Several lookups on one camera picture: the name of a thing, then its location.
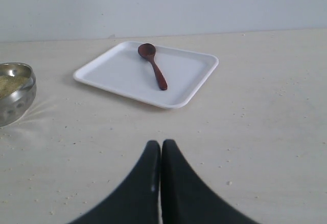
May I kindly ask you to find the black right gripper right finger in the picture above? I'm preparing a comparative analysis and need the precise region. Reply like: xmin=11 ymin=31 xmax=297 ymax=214
xmin=160 ymin=139 xmax=256 ymax=223

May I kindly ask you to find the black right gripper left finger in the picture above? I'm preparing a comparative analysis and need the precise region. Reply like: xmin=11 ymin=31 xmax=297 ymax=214
xmin=72 ymin=140 xmax=161 ymax=223

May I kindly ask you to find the dark red wooden spoon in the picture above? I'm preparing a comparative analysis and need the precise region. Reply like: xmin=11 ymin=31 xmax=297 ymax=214
xmin=138 ymin=43 xmax=168 ymax=91

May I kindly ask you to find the white rectangular plastic tray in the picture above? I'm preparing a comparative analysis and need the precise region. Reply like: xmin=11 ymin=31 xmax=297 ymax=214
xmin=73 ymin=41 xmax=219 ymax=109

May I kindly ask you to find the steel bowl of yellow grain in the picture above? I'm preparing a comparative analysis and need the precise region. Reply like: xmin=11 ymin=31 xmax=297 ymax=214
xmin=1 ymin=62 xmax=36 ymax=127

